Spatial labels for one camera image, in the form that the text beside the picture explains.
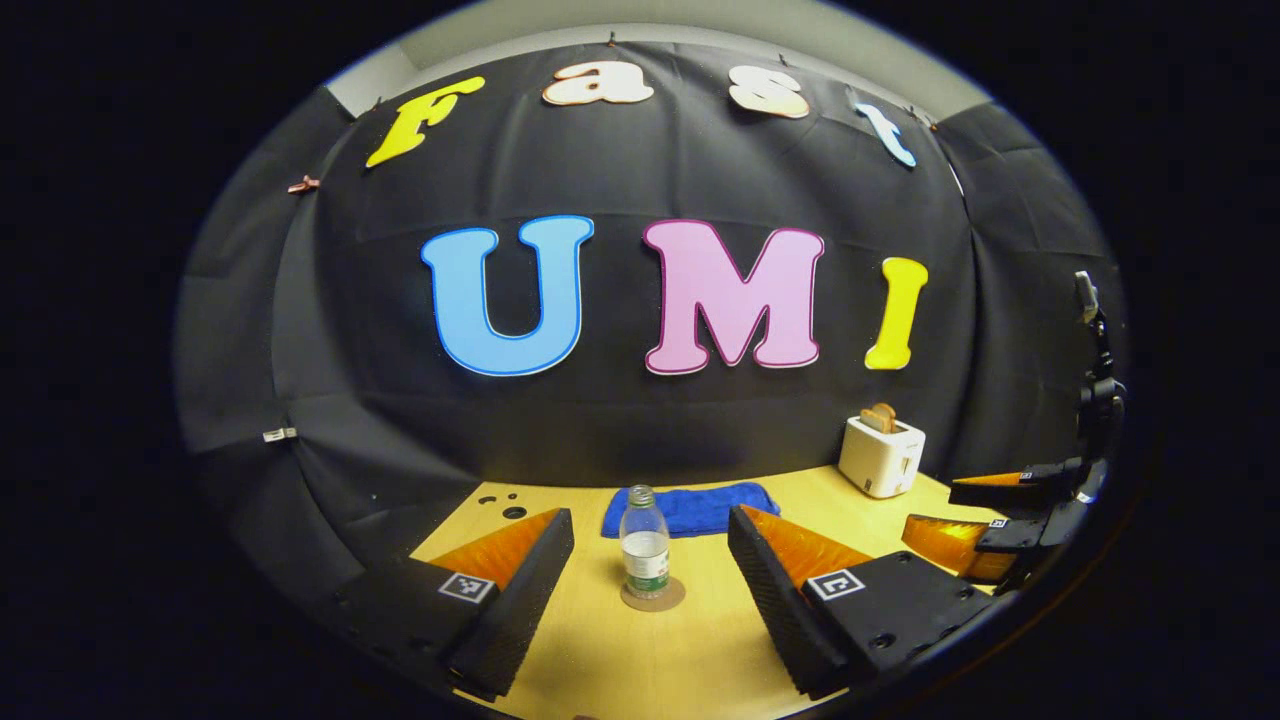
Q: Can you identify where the folded blue towel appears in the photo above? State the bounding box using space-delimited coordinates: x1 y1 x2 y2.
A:
601 482 782 540

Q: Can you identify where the clear plastic water bottle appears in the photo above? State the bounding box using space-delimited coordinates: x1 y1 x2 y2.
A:
619 485 673 601

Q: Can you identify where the white toaster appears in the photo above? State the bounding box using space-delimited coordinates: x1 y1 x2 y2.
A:
838 415 927 500

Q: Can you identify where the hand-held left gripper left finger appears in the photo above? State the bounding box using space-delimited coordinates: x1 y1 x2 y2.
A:
330 508 577 701

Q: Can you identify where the round brown coaster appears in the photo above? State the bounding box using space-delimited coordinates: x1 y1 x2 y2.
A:
619 576 688 613

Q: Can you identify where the black backdrop cloth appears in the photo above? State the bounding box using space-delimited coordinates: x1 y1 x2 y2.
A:
180 42 1126 591

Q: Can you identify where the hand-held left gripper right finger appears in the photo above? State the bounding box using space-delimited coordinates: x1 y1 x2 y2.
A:
726 504 1002 701

